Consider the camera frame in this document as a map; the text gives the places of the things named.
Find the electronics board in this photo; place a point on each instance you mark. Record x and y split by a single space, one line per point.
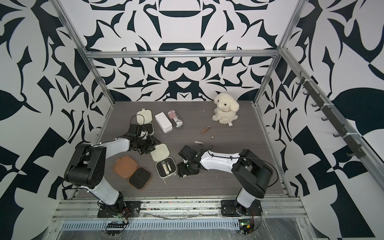
115 228
246 226

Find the flag pattern can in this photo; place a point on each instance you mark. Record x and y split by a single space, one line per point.
175 119

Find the cream case far left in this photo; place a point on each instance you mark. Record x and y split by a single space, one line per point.
144 118

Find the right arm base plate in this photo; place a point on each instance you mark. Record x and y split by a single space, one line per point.
231 208

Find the left electronics board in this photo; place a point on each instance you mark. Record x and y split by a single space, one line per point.
115 228

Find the wall hook rack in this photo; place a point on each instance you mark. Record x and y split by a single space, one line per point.
332 115

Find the brown nail clipper case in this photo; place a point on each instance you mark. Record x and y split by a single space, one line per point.
127 168

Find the cream nail clipper case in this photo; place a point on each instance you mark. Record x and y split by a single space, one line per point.
161 154

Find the white rectangular box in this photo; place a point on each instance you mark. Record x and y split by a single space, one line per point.
164 122

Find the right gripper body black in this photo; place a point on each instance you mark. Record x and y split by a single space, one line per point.
184 168

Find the brown nail file tool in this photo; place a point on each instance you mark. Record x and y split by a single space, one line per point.
205 129

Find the white plush dog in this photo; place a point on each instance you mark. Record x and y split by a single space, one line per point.
226 109

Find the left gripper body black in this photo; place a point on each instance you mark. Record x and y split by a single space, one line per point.
147 144

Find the cream large nail clipper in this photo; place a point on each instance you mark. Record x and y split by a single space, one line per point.
165 168

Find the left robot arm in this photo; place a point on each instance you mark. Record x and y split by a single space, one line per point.
87 165

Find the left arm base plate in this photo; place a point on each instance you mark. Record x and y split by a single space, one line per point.
128 209

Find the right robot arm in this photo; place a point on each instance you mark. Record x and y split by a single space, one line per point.
253 173

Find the right electronics board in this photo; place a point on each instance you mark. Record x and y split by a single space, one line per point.
246 226

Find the aluminium front rail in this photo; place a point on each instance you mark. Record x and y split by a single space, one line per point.
273 206

